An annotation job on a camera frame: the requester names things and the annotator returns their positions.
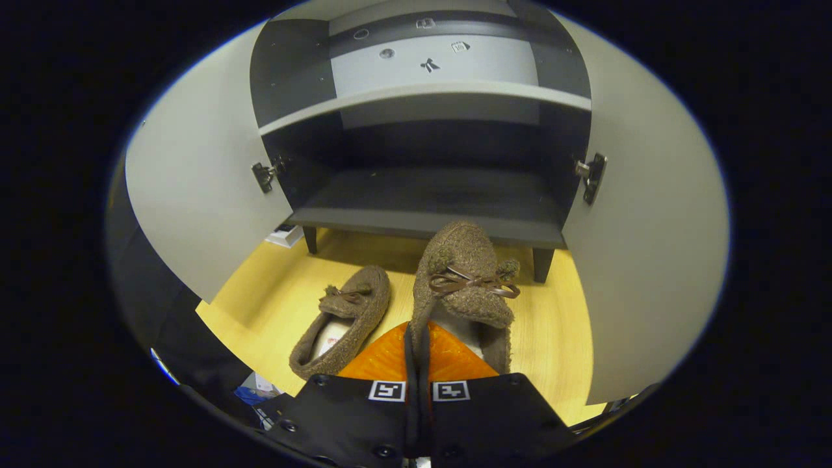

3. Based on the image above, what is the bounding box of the white flat box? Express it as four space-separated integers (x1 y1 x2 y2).
265 224 305 249

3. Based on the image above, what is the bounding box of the metal door hinge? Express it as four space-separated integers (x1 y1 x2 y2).
575 153 608 206
252 156 285 194

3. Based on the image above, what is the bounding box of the blue and white packet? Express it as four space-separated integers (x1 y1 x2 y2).
234 372 281 407

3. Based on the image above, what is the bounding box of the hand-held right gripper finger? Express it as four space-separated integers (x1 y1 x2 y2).
263 322 420 468
419 322 579 468

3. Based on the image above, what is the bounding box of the white and grey shoe cabinet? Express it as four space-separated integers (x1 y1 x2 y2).
250 0 593 283

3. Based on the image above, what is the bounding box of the white cabinet door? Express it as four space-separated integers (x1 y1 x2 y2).
556 13 730 407
125 23 294 305

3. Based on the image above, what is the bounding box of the brown fuzzy shoe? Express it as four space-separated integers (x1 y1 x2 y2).
289 265 392 381
409 221 522 378

